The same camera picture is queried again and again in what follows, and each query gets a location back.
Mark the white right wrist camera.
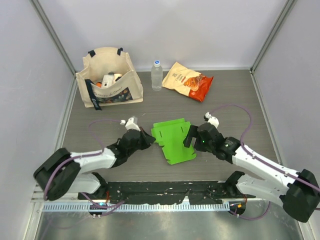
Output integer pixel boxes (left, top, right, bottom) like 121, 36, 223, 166
203, 112, 220, 128

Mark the clear plastic water bottle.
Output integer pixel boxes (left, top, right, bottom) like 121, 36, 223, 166
151, 60, 163, 91

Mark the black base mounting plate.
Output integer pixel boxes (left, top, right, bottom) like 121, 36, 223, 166
85, 181, 254, 205

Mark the beige canvas tote bag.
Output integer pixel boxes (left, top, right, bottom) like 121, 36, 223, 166
76, 47, 144, 110

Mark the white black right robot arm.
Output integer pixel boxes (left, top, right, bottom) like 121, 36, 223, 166
183, 122, 320, 223

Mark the green paper box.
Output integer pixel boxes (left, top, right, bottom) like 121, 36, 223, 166
151, 118, 197, 165

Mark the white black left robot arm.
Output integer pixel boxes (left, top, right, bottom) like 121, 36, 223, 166
33, 128, 156, 201

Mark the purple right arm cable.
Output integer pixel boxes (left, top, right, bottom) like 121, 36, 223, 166
209, 104, 320, 222

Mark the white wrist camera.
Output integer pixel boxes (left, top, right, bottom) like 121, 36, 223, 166
203, 112, 220, 128
120, 116, 141, 132

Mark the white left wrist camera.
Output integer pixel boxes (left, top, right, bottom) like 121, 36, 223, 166
120, 116, 141, 132

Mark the white box in bag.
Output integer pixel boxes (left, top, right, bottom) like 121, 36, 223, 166
101, 74, 115, 88

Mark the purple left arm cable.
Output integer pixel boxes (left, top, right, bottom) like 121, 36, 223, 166
43, 119, 126, 230

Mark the white slotted cable duct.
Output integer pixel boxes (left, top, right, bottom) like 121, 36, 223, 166
42, 201, 230, 213

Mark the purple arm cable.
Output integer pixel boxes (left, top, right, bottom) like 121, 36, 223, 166
43, 119, 126, 230
209, 104, 320, 222

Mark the orange beige snack bag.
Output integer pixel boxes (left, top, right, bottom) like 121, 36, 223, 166
162, 62, 214, 102

